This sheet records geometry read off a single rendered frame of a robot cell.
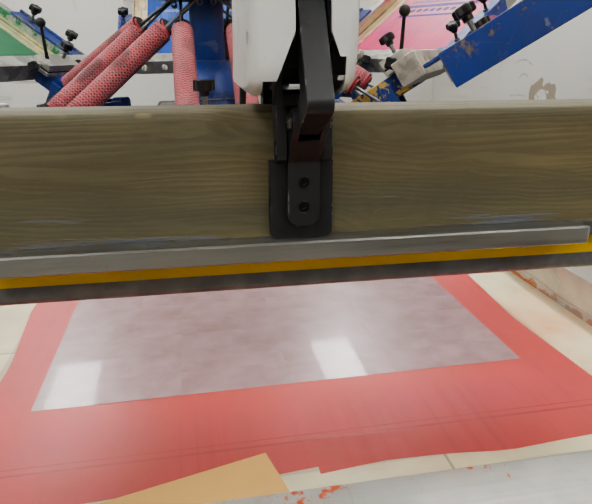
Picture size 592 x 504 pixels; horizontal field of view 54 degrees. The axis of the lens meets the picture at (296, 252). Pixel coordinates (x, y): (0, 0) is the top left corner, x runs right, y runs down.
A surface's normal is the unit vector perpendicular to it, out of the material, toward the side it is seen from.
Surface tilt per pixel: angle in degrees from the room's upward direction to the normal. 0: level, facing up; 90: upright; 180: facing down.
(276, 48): 91
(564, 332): 0
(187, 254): 90
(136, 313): 0
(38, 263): 90
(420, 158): 90
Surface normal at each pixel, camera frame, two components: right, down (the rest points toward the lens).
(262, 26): 0.01, 0.31
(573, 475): -0.01, -0.95
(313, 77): 0.15, -0.17
